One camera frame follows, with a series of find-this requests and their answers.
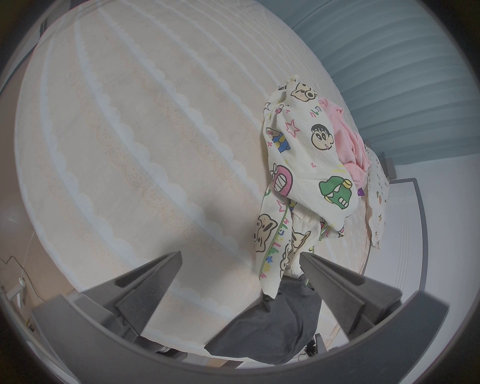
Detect pink garment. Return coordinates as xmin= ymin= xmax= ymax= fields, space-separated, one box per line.
xmin=319 ymin=97 xmax=371 ymax=188

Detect white printed pillow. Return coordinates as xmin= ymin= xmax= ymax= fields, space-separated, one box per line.
xmin=363 ymin=145 xmax=391 ymax=249

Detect bed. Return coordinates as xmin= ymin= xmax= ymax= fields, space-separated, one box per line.
xmin=14 ymin=0 xmax=429 ymax=370

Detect blue-green curtain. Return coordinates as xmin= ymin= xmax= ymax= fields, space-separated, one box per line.
xmin=259 ymin=0 xmax=478 ymax=166

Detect black T-shirt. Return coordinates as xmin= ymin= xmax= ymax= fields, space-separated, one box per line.
xmin=204 ymin=277 xmax=323 ymax=367

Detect thin black cable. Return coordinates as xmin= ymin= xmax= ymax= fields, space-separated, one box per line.
xmin=0 ymin=256 xmax=44 ymax=302

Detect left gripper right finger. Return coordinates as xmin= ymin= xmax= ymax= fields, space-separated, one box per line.
xmin=299 ymin=252 xmax=404 ymax=335

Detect pile of clothes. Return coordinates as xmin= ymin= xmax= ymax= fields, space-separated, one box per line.
xmin=256 ymin=74 xmax=366 ymax=300

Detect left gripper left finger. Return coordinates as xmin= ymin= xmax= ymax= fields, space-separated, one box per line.
xmin=77 ymin=250 xmax=184 ymax=336

